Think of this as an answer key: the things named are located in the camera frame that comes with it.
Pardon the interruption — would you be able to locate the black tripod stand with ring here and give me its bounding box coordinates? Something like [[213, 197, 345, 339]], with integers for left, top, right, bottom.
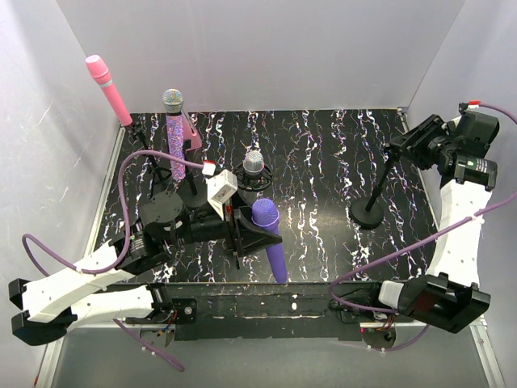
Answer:
[[230, 164, 271, 269]]

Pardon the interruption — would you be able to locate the black round-base stand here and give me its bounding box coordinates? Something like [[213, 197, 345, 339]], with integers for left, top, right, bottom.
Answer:
[[177, 141, 211, 210], [349, 144, 401, 230]]

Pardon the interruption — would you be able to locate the black tripod mic stand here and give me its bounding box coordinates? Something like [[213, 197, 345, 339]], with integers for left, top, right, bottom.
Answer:
[[125, 119, 173, 199]]

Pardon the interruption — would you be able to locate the silver microphone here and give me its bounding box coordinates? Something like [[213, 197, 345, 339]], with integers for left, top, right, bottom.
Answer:
[[242, 150, 265, 177]]

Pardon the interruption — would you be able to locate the glitter purple microphone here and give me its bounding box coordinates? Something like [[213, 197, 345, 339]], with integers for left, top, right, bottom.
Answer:
[[162, 89, 185, 181]]

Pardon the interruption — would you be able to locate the pink microphone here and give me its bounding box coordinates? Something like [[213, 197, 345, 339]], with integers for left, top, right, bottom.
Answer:
[[85, 55, 132, 127]]

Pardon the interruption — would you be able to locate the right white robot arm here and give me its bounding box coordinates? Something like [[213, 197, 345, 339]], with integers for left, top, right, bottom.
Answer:
[[378, 108, 499, 333]]

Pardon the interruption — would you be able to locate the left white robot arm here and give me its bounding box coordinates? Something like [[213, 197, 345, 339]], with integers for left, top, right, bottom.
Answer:
[[9, 191, 287, 346]]

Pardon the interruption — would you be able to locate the pink metronome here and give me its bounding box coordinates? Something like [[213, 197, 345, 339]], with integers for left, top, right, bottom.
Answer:
[[183, 111, 202, 150]]

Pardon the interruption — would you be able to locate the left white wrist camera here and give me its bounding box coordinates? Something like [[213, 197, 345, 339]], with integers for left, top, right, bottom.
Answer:
[[202, 160, 237, 221]]

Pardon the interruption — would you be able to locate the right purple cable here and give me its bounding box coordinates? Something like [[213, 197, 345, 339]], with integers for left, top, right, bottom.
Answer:
[[329, 99, 517, 352]]

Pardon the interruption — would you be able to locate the left aluminium rail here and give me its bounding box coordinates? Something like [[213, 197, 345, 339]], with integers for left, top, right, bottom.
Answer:
[[34, 115, 130, 385]]

